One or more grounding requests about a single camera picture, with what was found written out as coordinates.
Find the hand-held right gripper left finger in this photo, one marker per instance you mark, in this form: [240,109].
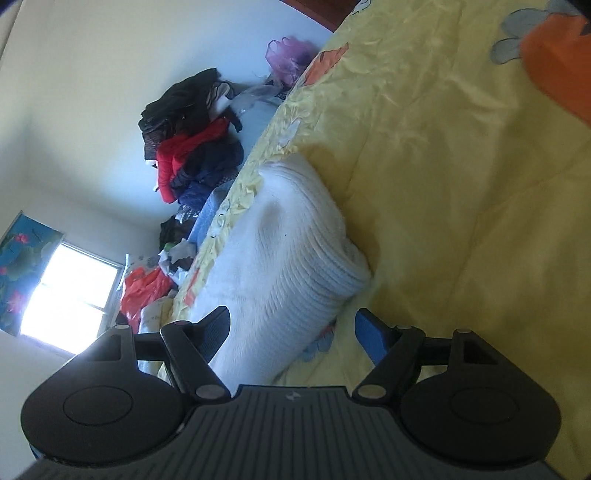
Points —
[217,330]

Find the yellow carrot print bedsheet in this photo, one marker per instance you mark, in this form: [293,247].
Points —
[461,184]

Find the window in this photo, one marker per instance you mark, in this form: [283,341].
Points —
[69,295]

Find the brown wooden door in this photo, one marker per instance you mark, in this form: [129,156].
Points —
[323,11]

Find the orange red cloth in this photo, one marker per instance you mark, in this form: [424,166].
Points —
[143,290]

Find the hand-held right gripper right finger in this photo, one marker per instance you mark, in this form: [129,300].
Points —
[371,334]

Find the black clothing pile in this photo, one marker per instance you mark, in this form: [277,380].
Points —
[180,101]

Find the navy puffer jacket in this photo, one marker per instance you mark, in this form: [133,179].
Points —
[207,170]

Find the purple plastic bag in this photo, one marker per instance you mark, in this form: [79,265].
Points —
[288,60]

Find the red puffer jacket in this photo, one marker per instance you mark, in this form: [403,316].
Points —
[184,152]

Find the white printed blanket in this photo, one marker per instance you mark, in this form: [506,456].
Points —
[154,316]

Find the grey clothing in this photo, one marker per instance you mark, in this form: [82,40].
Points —
[258,99]

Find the blue flower print blind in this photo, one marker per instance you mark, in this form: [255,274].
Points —
[23,263]

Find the black clothes heap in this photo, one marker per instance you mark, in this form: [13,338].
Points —
[173,230]

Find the light blue knit blanket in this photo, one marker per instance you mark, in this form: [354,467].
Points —
[212,212]

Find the white knit sweater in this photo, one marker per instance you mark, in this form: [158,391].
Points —
[286,258]

